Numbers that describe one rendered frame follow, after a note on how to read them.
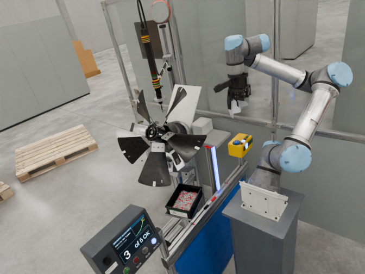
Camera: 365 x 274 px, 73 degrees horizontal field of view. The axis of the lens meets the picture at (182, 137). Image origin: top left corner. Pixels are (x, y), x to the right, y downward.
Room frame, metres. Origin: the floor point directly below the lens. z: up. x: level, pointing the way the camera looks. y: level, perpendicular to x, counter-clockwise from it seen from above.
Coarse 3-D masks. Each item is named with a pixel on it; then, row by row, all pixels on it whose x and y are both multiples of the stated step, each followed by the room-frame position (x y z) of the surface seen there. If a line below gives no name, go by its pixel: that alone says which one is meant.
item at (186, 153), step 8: (176, 136) 1.39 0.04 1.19; (184, 136) 1.38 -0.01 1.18; (192, 136) 1.36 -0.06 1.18; (200, 136) 1.33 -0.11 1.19; (176, 144) 1.32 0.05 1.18; (184, 144) 1.30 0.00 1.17; (192, 144) 1.29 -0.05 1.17; (200, 144) 1.27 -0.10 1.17; (184, 152) 1.25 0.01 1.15; (192, 152) 1.23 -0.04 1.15; (184, 160) 1.20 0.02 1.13
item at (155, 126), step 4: (152, 124) 1.49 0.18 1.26; (156, 124) 1.47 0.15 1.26; (148, 128) 1.50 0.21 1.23; (152, 128) 1.47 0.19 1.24; (156, 128) 1.45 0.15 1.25; (160, 128) 1.46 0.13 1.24; (164, 128) 1.49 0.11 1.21; (168, 128) 1.51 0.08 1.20; (148, 132) 1.48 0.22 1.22; (156, 132) 1.44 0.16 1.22; (160, 132) 1.44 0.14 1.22; (164, 132) 1.46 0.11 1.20; (148, 136) 1.46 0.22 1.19; (152, 136) 1.44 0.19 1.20; (156, 136) 1.41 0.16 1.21; (160, 136) 1.43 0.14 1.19; (152, 140) 1.42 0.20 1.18; (156, 140) 1.43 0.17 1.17; (160, 140) 1.44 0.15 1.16; (164, 140) 1.48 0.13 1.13
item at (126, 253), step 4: (128, 248) 0.63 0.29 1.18; (124, 252) 0.62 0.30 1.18; (128, 252) 0.62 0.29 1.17; (132, 252) 0.63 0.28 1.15; (120, 256) 0.60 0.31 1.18; (124, 256) 0.61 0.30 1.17; (128, 256) 0.62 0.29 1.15; (132, 256) 0.62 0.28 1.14; (124, 260) 0.60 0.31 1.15; (128, 260) 0.61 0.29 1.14
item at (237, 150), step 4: (236, 136) 1.43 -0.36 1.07; (240, 136) 1.42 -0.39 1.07; (244, 136) 1.41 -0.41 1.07; (232, 140) 1.40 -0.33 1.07; (240, 140) 1.38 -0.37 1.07; (248, 140) 1.37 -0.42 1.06; (228, 144) 1.37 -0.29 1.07; (232, 144) 1.35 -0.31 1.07; (244, 144) 1.33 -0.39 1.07; (252, 144) 1.41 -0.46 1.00; (228, 148) 1.37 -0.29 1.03; (232, 148) 1.34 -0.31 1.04; (236, 148) 1.32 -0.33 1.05; (240, 148) 1.30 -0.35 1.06; (248, 148) 1.37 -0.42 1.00; (232, 152) 1.35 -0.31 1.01; (236, 152) 1.33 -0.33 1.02; (240, 152) 1.31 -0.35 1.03; (244, 152) 1.33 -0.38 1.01; (236, 156) 1.33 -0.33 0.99; (240, 156) 1.31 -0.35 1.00
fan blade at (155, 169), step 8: (152, 152) 1.40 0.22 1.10; (160, 152) 1.41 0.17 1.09; (152, 160) 1.37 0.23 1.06; (160, 160) 1.38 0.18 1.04; (144, 168) 1.35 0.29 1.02; (152, 168) 1.34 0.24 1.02; (160, 168) 1.35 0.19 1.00; (144, 176) 1.33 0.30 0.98; (152, 176) 1.32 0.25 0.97; (160, 176) 1.31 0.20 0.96; (168, 176) 1.31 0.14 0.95; (144, 184) 1.30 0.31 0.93; (152, 184) 1.29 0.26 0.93; (160, 184) 1.28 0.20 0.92; (168, 184) 1.27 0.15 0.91
